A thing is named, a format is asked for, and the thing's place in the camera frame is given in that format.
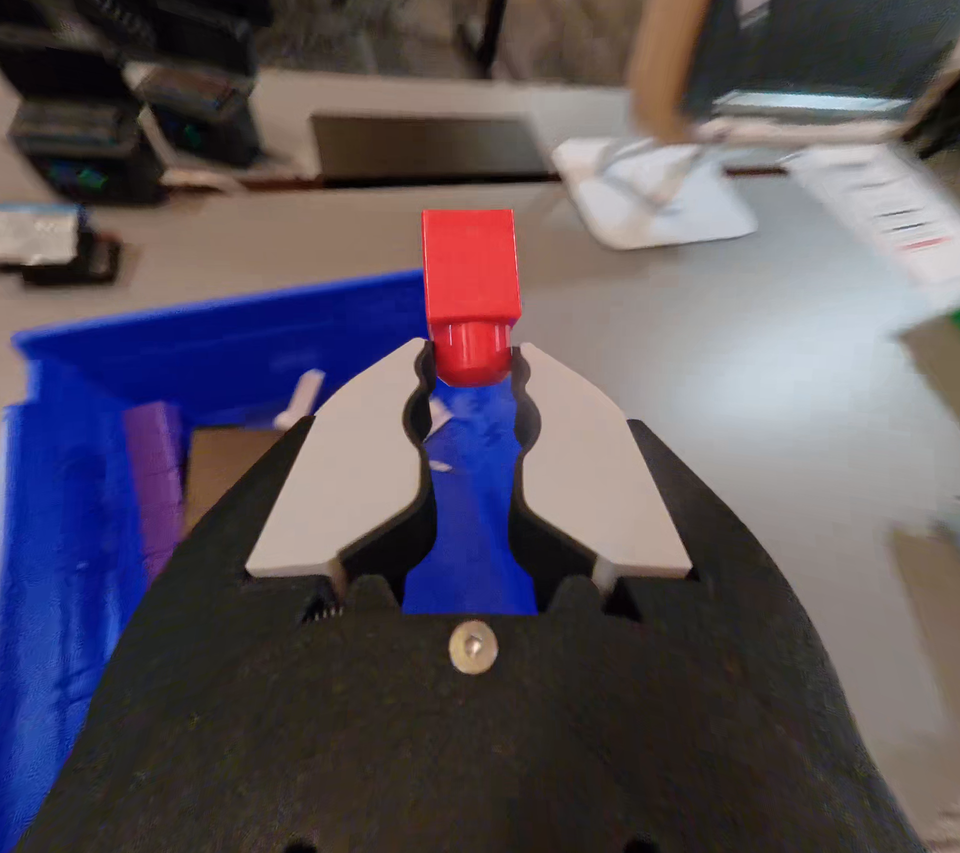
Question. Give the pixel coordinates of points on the dark rectangular panel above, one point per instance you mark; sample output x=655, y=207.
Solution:
x=427, y=148

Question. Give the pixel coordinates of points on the blue plastic bin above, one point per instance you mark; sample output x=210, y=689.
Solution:
x=225, y=358

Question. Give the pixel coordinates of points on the red toy block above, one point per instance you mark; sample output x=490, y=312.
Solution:
x=469, y=268

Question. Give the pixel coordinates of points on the printed paper sheet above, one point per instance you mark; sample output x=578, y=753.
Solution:
x=885, y=208

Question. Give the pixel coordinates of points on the brown flat piece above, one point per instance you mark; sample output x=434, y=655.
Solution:
x=225, y=470

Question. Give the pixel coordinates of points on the purple block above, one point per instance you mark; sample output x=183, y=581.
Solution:
x=154, y=478

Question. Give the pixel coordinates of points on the grey and black device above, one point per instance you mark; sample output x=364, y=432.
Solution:
x=37, y=234

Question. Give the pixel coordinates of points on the white small plastic piece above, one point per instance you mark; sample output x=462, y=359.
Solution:
x=300, y=399

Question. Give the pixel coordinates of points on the black equipment case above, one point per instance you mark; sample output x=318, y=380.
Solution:
x=202, y=110
x=75, y=140

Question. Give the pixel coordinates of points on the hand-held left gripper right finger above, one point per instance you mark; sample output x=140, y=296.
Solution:
x=592, y=470

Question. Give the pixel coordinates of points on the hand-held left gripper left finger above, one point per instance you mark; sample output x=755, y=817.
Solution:
x=352, y=463

